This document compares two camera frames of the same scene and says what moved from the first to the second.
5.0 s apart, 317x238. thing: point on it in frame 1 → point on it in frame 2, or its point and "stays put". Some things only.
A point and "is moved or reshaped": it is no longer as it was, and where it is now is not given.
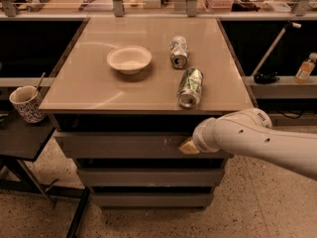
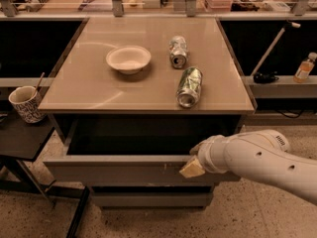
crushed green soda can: [190, 87] stays put
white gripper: [200, 139] → [208, 156]
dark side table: [23, 142] stays put
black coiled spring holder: [40, 0] stays put
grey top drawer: [126, 146] is moved or reshaped
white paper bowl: [129, 59] stays put
